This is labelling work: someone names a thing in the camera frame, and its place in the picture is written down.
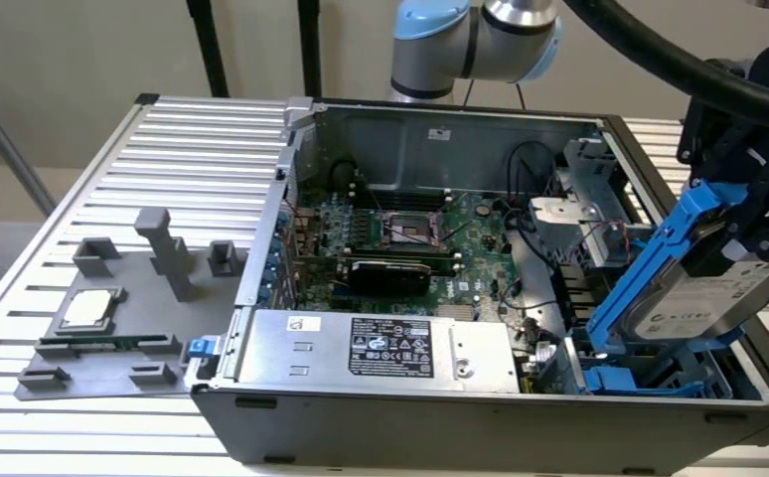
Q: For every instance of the hard disk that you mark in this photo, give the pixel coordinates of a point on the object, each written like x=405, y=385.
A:
x=689, y=303

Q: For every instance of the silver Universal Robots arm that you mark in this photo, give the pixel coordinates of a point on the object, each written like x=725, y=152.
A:
x=484, y=45

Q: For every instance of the grey disk bay cage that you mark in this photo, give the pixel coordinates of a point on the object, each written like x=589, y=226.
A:
x=689, y=372

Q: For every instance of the silver metal drive cage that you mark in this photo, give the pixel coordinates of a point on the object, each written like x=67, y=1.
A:
x=590, y=199

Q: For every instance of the black plastic air shroud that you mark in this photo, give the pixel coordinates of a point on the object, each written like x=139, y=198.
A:
x=577, y=298

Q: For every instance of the coin cell battery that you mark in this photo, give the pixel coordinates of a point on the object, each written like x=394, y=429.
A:
x=484, y=209

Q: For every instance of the green motherboard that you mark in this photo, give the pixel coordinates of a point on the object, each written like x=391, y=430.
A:
x=477, y=248

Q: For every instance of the white case sticker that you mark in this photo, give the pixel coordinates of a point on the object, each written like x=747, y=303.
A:
x=438, y=133

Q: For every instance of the CPU socket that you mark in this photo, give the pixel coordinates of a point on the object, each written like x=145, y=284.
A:
x=412, y=229

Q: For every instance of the black RAM slot bank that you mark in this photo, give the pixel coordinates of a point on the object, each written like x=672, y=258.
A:
x=398, y=252
x=401, y=200

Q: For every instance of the small finned heatsink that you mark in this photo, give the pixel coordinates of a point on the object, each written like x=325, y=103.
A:
x=456, y=312

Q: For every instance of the black graphics card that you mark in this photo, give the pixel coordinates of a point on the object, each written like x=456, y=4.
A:
x=390, y=278

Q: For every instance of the black open PC case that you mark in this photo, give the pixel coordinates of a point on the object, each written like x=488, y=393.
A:
x=464, y=427

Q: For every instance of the black stand pole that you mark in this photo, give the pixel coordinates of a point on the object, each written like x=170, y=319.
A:
x=209, y=49
x=310, y=49

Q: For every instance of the silver power supply unit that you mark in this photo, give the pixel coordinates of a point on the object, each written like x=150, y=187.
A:
x=331, y=348

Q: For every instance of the blue case latch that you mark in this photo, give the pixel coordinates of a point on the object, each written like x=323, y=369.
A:
x=201, y=348

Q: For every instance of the grey parts rack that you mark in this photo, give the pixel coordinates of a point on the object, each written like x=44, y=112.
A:
x=139, y=323

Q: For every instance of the silver CPU chip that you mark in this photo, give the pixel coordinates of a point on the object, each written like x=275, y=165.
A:
x=87, y=308

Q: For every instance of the green RAM stick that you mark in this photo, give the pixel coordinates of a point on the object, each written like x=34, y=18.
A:
x=103, y=343

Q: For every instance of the grey metal pole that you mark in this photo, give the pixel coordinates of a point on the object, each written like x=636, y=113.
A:
x=7, y=144

